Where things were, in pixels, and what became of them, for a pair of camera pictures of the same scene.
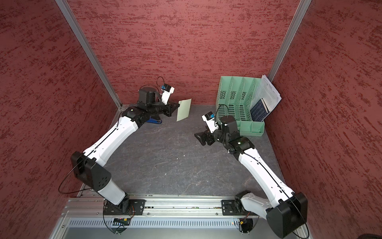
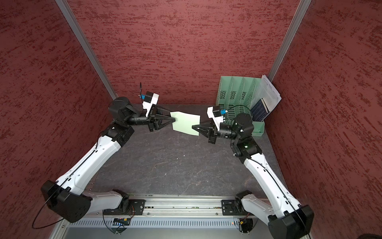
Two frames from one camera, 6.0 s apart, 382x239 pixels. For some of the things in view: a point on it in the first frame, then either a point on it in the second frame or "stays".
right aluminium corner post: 301,11 stays
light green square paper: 183,110 -> 184,122
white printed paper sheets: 264,89 stays
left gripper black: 170,108 -> 153,118
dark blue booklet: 259,110 stays
